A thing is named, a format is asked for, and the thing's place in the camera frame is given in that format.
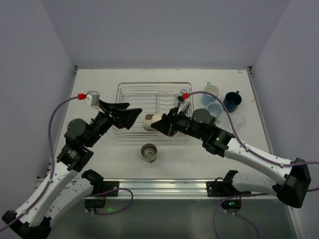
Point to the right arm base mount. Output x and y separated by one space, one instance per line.
222 187

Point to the left black control box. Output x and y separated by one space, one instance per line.
94 204

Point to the pale blue small cup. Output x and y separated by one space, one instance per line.
215 110

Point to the light blue mug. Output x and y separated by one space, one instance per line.
209 90

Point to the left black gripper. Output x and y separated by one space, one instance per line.
111 113

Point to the wire dish rack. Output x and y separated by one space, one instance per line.
152 98

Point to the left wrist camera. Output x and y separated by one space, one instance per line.
92 98

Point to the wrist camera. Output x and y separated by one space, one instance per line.
183 102
92 98

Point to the large dark blue mug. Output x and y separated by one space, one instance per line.
232 100

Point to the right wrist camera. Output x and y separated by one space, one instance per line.
183 102

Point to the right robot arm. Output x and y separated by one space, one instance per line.
287 180

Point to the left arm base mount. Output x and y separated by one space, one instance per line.
100 187

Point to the black control box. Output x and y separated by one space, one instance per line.
94 204
232 206

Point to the aluminium rail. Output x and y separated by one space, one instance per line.
162 189

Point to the beige brown cup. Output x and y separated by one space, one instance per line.
149 152
149 119

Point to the clear glass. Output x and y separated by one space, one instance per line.
235 121
184 91

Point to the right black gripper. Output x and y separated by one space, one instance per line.
171 122

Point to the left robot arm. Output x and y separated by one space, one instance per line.
56 194

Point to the right black control box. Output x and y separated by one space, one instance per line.
232 206

